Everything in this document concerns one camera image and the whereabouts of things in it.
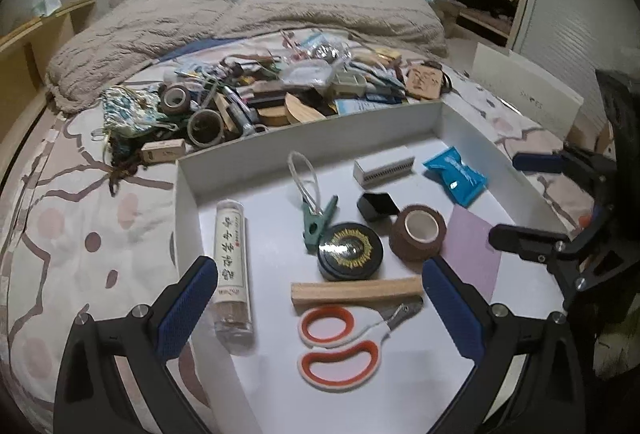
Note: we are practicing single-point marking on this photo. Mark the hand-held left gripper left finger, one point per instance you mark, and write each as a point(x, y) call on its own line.
point(186, 309)

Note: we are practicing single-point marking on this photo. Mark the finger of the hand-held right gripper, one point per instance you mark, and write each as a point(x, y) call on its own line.
point(537, 162)
point(525, 241)

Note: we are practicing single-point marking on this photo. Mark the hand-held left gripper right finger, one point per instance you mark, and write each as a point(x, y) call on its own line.
point(450, 309)

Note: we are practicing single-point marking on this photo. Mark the tan carved pad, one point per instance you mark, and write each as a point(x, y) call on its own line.
point(425, 81)

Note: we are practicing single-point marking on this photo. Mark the white shallow container box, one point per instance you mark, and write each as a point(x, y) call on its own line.
point(260, 179)

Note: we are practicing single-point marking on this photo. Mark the wooden stamp block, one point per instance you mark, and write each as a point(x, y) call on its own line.
point(162, 150)

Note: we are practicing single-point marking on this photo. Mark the patterned fabric pouch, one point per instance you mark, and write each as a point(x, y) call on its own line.
point(127, 111)

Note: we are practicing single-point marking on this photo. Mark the purple paper sheet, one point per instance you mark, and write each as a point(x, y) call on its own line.
point(475, 254)

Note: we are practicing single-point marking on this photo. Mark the clear tube with paper label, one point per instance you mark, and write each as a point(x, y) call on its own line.
point(232, 264)

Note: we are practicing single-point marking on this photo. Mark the wooden stick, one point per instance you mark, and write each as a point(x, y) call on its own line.
point(225, 113)
point(350, 291)

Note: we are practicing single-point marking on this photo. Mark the black round tin gold pattern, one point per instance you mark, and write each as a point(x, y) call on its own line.
point(350, 254)

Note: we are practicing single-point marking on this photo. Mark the small black box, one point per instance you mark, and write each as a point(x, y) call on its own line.
point(377, 209)

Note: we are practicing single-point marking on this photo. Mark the printed bed sheet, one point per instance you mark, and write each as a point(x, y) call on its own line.
point(75, 214)

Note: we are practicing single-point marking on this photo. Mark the white sliding door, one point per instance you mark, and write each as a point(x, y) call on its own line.
point(565, 13)

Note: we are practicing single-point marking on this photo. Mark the white rectangular box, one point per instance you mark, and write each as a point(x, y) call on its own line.
point(380, 163)

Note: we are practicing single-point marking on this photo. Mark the light blue packet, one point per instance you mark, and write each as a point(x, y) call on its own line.
point(360, 106)

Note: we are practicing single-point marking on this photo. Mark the grey compartment organiser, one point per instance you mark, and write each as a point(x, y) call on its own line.
point(350, 84)

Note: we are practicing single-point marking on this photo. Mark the silver marker pen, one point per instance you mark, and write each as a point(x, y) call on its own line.
point(242, 111)

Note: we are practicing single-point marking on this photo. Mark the wooden fan-shaped piece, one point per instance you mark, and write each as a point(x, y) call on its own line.
point(300, 111)

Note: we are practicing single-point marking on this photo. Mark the heap of mixed small clutter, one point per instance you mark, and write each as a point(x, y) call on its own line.
point(235, 73)

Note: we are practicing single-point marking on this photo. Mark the clear packet with mask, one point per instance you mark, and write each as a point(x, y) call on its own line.
point(306, 74)

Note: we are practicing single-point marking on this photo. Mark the blue cloth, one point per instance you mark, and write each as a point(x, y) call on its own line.
point(190, 48)

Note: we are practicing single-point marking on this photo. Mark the beige blanket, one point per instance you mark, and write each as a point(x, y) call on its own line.
point(150, 23)

